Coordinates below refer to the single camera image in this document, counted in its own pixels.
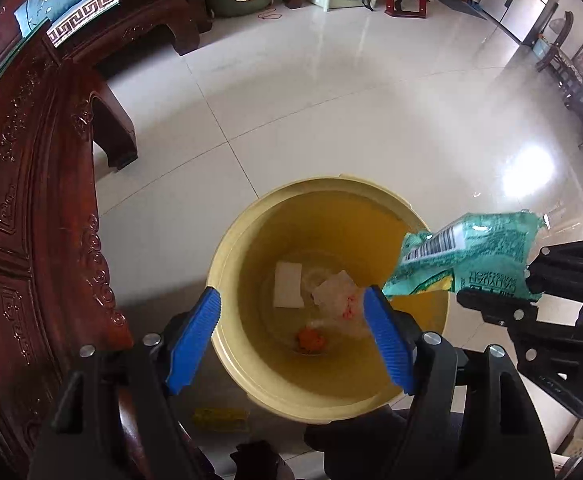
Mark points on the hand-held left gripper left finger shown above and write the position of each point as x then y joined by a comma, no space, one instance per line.
194,340

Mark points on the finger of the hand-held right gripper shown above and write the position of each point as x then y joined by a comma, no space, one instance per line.
571,270
511,312

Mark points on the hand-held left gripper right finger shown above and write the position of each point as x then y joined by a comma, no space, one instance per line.
389,340

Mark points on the green snack bag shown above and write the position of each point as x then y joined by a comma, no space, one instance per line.
476,255

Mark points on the clear plastic bag red print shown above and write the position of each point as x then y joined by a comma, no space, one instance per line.
336,292

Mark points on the orange paper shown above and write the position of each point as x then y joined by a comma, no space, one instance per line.
310,340

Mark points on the white foam block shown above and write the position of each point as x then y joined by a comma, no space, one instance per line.
288,285

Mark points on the yellow plastic bucket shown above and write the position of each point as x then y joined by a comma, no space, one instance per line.
271,220

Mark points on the dark shoe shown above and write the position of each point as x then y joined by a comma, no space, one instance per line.
259,460

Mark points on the dark wooden dining chairs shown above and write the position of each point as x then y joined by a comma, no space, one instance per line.
581,80

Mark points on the glass-topped carved wooden table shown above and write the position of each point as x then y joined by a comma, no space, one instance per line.
21,210

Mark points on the carved dark wooden sofa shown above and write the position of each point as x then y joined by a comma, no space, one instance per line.
146,15

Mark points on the blue sofa seat mat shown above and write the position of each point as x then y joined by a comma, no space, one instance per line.
83,22

